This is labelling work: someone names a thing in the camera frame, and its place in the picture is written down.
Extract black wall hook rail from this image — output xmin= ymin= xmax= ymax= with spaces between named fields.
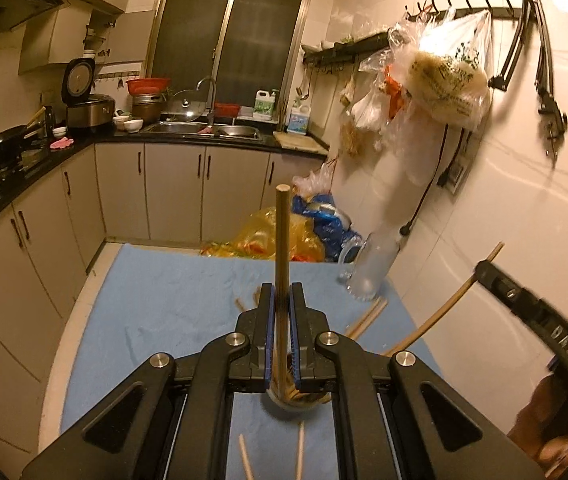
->
xmin=404 ymin=0 xmax=530 ymax=23

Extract chrome faucet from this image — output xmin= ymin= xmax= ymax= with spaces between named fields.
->
xmin=196 ymin=76 xmax=220 ymax=128

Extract clear hanging plastic bags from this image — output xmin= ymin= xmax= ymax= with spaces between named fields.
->
xmin=351 ymin=12 xmax=445 ymax=191

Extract large white hanging bag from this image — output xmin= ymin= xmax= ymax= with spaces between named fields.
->
xmin=404 ymin=10 xmax=495 ymax=128

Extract person's right hand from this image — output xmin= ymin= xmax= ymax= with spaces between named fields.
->
xmin=506 ymin=372 xmax=568 ymax=468

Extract yellow plastic bag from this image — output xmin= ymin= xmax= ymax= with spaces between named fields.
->
xmin=201 ymin=206 xmax=325 ymax=263

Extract row of beige base cabinets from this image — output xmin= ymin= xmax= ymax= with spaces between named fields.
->
xmin=0 ymin=140 xmax=335 ymax=461

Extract wooden cutting board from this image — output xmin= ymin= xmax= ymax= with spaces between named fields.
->
xmin=273 ymin=131 xmax=331 ymax=157

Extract red basin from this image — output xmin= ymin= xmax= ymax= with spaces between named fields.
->
xmin=125 ymin=77 xmax=172 ymax=96

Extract rice cooker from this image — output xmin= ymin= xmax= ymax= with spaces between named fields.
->
xmin=61 ymin=57 xmax=116 ymax=133

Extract clear glass pitcher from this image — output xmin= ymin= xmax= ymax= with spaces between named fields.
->
xmin=336 ymin=230 xmax=405 ymax=301

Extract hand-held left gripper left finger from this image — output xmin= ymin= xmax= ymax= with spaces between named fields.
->
xmin=21 ymin=282 xmax=275 ymax=480

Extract black power cable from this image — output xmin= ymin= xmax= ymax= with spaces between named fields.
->
xmin=401 ymin=125 xmax=452 ymax=236

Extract hanging metal ladle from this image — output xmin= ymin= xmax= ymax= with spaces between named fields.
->
xmin=296 ymin=67 xmax=312 ymax=102

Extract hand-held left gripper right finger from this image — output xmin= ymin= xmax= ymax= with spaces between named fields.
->
xmin=289 ymin=282 xmax=547 ymax=480

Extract dark perforated utensil holder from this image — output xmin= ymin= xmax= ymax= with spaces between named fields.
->
xmin=264 ymin=350 xmax=335 ymax=413

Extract blue plastic bag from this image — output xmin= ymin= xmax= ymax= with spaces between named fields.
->
xmin=291 ymin=192 xmax=365 ymax=263

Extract wall socket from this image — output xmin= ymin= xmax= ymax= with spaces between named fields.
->
xmin=446 ymin=155 xmax=470 ymax=196

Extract kitchen window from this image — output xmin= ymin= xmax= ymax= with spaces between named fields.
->
xmin=141 ymin=0 xmax=320 ymax=121

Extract steel sink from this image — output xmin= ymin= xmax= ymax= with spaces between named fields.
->
xmin=141 ymin=121 xmax=265 ymax=142

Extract orange hanging bag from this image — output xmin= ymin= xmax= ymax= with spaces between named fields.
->
xmin=384 ymin=65 xmax=407 ymax=118

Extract white green-label detergent jug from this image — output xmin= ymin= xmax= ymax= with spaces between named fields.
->
xmin=254 ymin=89 xmax=281 ymax=122

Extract black wall shelf rack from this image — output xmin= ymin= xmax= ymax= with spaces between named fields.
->
xmin=301 ymin=31 xmax=390 ymax=68

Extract glass pot lid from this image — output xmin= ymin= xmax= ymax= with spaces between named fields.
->
xmin=165 ymin=89 xmax=210 ymax=123

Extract hanging bag with brown contents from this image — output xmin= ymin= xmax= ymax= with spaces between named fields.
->
xmin=339 ymin=72 xmax=365 ymax=157

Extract black kitchen countertop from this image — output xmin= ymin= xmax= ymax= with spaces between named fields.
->
xmin=0 ymin=125 xmax=332 ymax=256

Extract metal pot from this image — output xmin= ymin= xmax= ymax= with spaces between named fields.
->
xmin=131 ymin=92 xmax=167 ymax=123

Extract white blue-label detergent jug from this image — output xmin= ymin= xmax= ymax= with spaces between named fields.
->
xmin=286 ymin=95 xmax=311 ymax=136

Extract clear plastic bag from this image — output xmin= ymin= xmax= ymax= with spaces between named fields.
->
xmin=291 ymin=160 xmax=337 ymax=198

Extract blue towel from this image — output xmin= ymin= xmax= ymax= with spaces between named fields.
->
xmin=39 ymin=242 xmax=445 ymax=480

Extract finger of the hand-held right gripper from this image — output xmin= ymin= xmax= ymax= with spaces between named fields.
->
xmin=473 ymin=259 xmax=558 ymax=336

